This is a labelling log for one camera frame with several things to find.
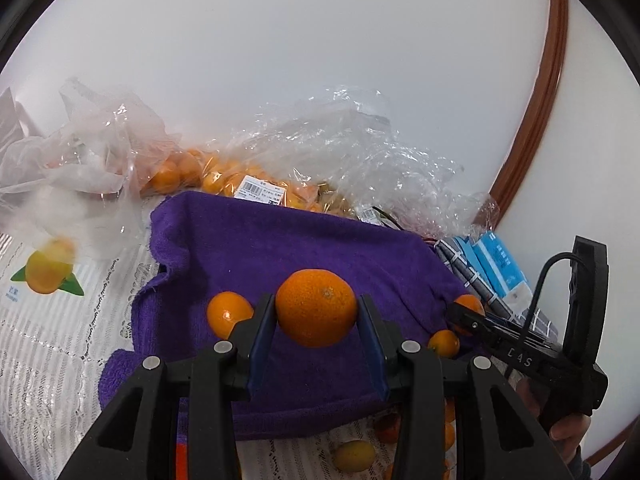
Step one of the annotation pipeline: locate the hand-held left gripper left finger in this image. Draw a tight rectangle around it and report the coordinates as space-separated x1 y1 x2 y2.
57 293 277 480

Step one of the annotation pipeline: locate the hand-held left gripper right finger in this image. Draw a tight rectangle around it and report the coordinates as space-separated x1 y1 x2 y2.
357 294 557 480

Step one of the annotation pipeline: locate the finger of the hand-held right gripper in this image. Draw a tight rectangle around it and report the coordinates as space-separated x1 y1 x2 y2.
445 304 503 346

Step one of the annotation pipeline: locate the large orange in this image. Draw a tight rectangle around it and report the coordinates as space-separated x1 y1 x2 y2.
275 269 359 349

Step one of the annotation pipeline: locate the person's right hand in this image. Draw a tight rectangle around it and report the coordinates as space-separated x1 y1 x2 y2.
517 380 593 467

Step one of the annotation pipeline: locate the small orange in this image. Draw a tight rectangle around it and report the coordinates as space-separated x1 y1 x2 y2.
207 292 255 340
428 329 461 359
452 294 485 336

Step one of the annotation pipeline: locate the checkered grey box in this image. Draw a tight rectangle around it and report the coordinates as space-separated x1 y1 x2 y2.
434 236 559 337

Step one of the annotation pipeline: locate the blue and white box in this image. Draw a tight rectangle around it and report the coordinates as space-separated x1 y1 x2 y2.
452 235 493 291
475 232 534 317

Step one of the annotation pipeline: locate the red-orange fruit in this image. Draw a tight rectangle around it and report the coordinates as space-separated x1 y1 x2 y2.
375 411 402 445

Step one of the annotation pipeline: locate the yellow fruit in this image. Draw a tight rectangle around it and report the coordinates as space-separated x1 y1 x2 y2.
333 439 376 473

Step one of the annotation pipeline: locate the purple towel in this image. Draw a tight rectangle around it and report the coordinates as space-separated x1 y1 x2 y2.
98 190 488 442

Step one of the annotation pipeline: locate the bag of small oranges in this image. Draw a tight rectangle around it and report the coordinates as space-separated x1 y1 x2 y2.
139 147 351 215

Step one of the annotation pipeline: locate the crumpled clear plastic bag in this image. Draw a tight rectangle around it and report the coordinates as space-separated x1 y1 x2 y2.
220 84 501 242

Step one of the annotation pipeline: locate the mango print white packaging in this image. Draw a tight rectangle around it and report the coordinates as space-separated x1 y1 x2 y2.
9 237 86 307

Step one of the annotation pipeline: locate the translucent white plastic bag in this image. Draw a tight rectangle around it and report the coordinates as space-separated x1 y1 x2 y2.
0 77 183 263

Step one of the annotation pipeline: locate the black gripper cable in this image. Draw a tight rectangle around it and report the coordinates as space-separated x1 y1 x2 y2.
505 252 581 381

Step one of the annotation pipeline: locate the brown wooden door frame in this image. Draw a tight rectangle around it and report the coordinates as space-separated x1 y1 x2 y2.
487 0 571 233

